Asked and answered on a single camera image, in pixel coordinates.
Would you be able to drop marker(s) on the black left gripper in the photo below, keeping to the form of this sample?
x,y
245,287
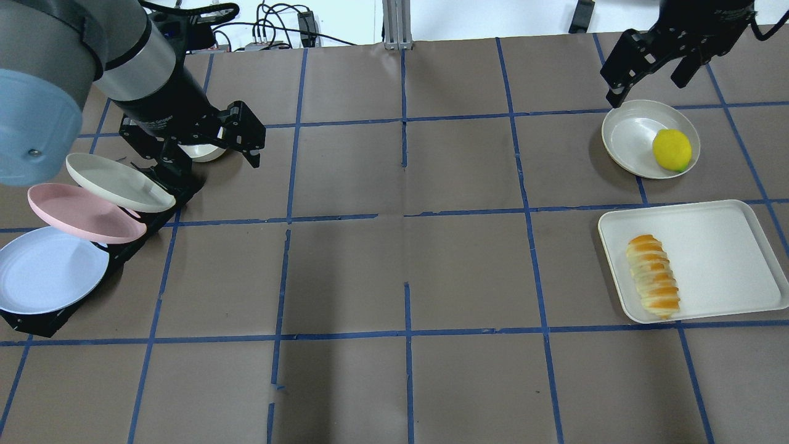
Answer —
x,y
161,100

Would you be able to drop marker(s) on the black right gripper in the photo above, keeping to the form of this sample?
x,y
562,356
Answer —
x,y
698,18

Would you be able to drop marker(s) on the striped bread loaf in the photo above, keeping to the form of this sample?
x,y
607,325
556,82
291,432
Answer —
x,y
653,276

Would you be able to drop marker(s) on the blue plate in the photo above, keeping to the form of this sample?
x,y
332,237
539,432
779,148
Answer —
x,y
46,270

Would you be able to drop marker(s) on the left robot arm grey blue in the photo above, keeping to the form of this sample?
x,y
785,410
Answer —
x,y
53,52

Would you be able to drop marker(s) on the black plate rack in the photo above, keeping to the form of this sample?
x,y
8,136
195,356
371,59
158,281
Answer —
x,y
47,324

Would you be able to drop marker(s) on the cream plate in rack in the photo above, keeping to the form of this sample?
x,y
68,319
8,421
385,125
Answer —
x,y
118,183

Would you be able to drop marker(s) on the pink plate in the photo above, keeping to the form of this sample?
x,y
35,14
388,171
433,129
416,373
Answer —
x,y
78,212

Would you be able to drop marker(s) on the cream bowl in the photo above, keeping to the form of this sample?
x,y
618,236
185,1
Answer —
x,y
202,153

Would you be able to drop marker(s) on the yellow lemon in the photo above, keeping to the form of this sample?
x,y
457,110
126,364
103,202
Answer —
x,y
672,150

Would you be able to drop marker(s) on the white rectangular tray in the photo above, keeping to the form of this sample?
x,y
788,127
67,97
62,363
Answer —
x,y
718,251

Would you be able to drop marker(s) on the aluminium frame post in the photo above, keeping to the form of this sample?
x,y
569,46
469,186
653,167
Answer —
x,y
397,25

